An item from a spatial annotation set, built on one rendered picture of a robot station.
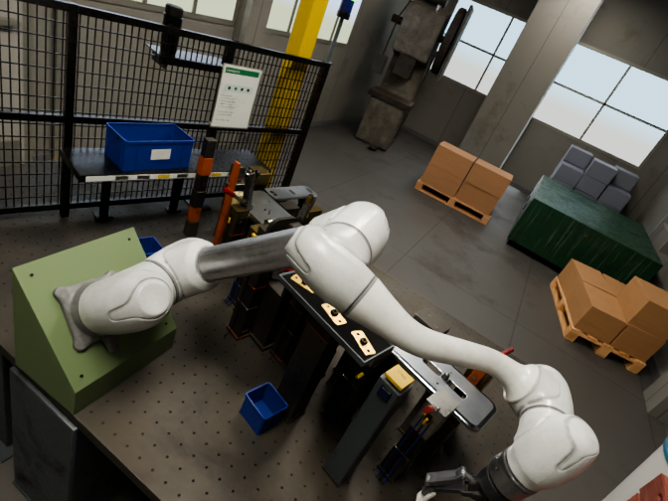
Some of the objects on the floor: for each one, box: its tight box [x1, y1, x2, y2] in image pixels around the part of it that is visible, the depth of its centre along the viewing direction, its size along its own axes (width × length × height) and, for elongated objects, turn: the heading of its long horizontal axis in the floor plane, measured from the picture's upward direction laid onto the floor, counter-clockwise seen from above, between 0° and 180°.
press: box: [355, 0, 474, 151], centre depth 671 cm, size 130×114×249 cm
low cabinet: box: [507, 175, 663, 284], centre depth 587 cm, size 174×159×69 cm
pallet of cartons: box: [415, 141, 513, 226], centre depth 609 cm, size 83×117×69 cm
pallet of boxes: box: [550, 144, 639, 213], centre depth 721 cm, size 115×77×114 cm
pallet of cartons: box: [550, 258, 668, 374], centre depth 430 cm, size 119×91×68 cm
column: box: [10, 366, 132, 501], centre depth 152 cm, size 31×31×66 cm
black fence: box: [0, 0, 331, 218], centre depth 204 cm, size 14×197×155 cm, turn 105°
